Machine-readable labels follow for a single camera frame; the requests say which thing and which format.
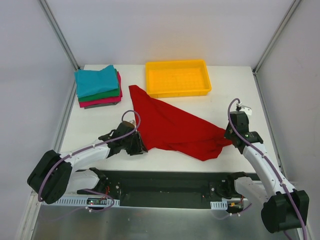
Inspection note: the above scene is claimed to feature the red t shirt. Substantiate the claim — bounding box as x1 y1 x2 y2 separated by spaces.
129 85 232 161

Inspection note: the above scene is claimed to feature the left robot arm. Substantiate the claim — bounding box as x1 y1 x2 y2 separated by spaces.
27 121 148 204

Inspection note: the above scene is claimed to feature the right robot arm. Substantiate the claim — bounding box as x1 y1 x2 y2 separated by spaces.
216 110 310 240

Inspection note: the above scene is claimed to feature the folded grey t shirt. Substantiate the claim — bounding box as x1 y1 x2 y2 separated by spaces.
84 101 120 109

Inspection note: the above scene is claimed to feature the folded green t shirt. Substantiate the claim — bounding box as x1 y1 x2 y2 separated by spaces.
78 69 122 103

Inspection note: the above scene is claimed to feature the folded magenta t shirt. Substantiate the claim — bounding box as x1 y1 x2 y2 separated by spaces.
78 72 123 108

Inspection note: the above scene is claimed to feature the yellow plastic bin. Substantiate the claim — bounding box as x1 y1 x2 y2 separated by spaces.
145 59 212 98

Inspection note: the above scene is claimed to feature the folded teal t shirt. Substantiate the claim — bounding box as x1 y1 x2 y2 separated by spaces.
74 65 119 98

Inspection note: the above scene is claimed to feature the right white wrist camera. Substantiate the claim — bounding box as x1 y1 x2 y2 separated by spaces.
236 101 253 116

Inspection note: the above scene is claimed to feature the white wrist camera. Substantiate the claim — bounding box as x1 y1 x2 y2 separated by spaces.
129 120 137 127
236 101 253 116

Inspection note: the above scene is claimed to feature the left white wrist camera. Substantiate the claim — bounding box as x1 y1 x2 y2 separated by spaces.
129 120 137 127

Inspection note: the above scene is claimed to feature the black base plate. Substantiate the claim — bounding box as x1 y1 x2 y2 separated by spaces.
72 168 253 209

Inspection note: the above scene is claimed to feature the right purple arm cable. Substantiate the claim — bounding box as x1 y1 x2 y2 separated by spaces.
226 97 310 240

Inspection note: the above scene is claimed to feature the right white cable duct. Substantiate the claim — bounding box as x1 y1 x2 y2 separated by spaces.
210 201 228 211

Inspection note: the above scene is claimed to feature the white cable duct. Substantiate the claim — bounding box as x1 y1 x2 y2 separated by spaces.
210 201 228 211
52 196 120 208

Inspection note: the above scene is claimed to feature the left white cable duct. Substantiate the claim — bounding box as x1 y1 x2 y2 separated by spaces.
52 196 120 208

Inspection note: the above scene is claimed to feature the right aluminium frame post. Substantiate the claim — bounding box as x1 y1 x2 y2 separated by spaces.
252 0 303 76

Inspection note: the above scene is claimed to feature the aluminium frame post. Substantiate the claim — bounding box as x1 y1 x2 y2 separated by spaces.
37 0 80 71
252 0 303 76

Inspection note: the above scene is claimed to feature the aluminium front rail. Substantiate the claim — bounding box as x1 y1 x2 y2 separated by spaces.
31 174 305 201

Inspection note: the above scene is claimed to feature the left aluminium frame post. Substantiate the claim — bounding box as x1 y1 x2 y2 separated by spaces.
37 0 80 71

